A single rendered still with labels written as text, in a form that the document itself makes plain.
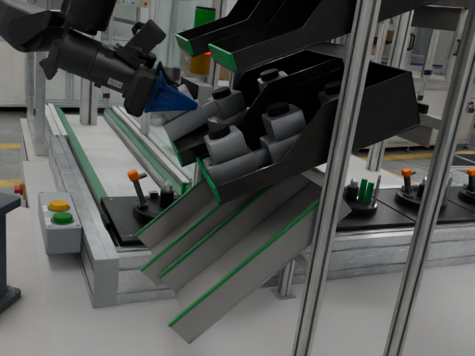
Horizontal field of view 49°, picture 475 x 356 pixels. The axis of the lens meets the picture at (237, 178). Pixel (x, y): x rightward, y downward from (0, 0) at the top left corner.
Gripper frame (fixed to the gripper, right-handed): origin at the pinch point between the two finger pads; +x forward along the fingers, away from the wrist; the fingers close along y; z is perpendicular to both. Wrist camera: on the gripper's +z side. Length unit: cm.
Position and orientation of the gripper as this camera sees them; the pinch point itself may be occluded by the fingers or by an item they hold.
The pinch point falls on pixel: (174, 94)
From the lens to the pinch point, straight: 79.3
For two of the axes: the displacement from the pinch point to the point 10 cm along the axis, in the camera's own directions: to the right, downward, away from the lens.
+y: -1.4, -3.7, 9.2
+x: 9.0, 3.4, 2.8
